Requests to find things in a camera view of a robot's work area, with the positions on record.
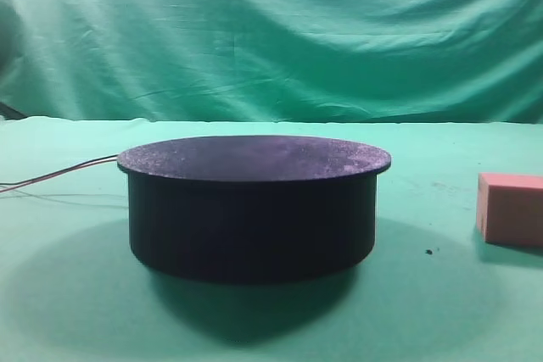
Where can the pink cube-shaped foam block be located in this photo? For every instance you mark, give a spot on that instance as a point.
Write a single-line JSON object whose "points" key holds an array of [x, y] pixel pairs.
{"points": [[509, 209]]}

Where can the black round turntable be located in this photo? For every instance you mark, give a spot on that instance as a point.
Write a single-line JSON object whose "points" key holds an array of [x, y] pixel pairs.
{"points": [[252, 209]]}

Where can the green backdrop cloth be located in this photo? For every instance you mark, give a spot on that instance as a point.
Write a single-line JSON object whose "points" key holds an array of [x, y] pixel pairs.
{"points": [[274, 60]]}

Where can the green table cloth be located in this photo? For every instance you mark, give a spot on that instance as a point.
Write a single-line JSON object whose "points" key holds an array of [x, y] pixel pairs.
{"points": [[72, 291]]}

